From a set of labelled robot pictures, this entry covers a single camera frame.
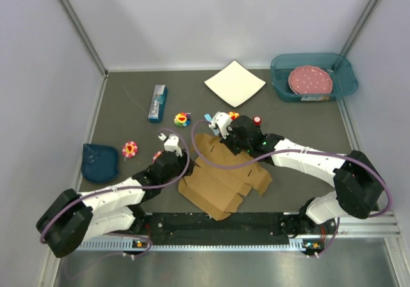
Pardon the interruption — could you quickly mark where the pink plush flower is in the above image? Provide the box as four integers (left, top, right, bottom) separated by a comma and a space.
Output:
152, 151, 162, 163
122, 141, 138, 159

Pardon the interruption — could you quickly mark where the pink dotted plate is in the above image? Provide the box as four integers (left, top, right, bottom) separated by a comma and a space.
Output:
288, 65, 333, 95

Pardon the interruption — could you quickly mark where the orange plush flower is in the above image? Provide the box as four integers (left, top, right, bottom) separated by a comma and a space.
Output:
228, 111, 240, 120

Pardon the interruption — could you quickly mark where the brown cardboard box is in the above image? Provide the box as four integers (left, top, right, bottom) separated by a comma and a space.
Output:
178, 133, 272, 221

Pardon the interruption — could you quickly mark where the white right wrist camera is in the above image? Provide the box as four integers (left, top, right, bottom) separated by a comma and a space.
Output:
208, 111, 232, 138

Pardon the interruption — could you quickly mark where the dark blue dish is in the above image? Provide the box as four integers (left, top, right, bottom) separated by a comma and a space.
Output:
81, 143, 119, 183

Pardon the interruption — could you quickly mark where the white cable duct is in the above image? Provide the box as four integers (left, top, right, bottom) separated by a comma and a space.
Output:
76, 237, 323, 252

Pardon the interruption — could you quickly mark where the white square plate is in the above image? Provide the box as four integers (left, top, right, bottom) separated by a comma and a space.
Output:
204, 60, 266, 108

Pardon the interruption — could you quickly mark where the light blue stick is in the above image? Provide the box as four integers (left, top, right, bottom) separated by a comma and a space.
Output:
204, 114, 212, 122

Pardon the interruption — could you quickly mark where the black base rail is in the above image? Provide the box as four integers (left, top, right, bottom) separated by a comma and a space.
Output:
114, 213, 336, 246

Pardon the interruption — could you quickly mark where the rainbow plush flower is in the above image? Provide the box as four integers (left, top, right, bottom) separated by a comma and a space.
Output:
174, 112, 191, 127

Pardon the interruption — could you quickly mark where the red black stamp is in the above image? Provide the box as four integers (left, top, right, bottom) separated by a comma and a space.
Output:
253, 116, 262, 127

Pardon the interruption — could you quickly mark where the teal plastic bin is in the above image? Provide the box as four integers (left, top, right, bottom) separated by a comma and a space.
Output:
270, 53, 358, 103

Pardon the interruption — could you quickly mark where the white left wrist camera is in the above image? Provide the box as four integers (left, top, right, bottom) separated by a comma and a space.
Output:
158, 133, 182, 157

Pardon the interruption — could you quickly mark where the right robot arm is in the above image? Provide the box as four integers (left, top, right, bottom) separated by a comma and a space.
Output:
210, 112, 384, 233

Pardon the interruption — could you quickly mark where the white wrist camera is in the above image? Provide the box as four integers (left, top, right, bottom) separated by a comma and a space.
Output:
158, 133, 182, 157
208, 111, 232, 138

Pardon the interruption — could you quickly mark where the blue toothpaste box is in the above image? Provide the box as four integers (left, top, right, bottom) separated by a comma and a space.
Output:
148, 85, 168, 123

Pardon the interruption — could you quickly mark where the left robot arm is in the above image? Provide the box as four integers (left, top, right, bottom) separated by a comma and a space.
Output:
36, 151, 195, 258

